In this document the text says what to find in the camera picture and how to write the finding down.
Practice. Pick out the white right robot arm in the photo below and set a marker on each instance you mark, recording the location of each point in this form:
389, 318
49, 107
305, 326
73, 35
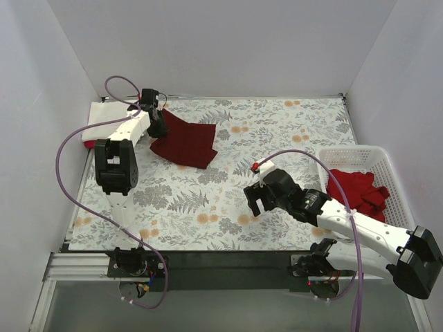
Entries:
410, 258

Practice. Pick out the aluminium frame rail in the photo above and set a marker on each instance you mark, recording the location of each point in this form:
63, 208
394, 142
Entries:
67, 267

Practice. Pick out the dark red t-shirt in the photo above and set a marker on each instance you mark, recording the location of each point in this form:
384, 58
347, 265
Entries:
187, 144

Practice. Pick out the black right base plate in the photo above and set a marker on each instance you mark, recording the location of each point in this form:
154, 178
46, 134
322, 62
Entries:
306, 266

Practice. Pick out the floral patterned table mat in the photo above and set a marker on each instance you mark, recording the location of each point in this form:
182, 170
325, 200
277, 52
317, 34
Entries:
184, 208

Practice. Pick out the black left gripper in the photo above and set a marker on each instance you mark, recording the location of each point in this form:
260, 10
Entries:
158, 125

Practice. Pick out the white plastic laundry basket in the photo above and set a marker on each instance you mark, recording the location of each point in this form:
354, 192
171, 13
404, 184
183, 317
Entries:
373, 159

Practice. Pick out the folded cream t-shirt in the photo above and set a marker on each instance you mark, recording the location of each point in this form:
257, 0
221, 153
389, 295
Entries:
106, 112

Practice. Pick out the folded pink-red t-shirt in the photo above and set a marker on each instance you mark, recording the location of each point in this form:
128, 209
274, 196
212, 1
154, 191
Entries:
90, 144

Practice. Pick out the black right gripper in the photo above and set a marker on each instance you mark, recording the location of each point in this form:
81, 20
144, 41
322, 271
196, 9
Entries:
258, 194

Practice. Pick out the bright red t-shirt in basket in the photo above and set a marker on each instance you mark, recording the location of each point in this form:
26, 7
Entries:
361, 193

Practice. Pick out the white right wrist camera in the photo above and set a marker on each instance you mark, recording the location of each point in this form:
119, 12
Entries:
262, 169

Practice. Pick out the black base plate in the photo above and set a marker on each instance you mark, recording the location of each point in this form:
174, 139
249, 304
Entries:
306, 266
136, 262

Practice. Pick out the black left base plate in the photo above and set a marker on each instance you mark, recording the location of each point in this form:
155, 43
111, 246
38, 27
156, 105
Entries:
136, 262

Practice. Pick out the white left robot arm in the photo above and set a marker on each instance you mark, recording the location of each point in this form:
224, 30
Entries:
117, 175

